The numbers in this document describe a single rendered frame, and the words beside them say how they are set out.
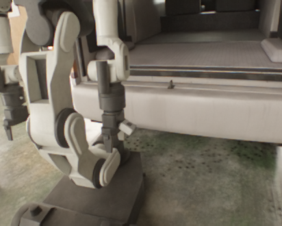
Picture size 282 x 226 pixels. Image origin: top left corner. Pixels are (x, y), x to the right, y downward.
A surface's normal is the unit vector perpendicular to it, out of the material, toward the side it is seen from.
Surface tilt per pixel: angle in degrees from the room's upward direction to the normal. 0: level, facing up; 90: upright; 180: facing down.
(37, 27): 90
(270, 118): 87
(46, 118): 66
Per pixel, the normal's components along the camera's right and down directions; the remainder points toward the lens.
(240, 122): -0.33, 0.44
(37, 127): -0.29, 0.06
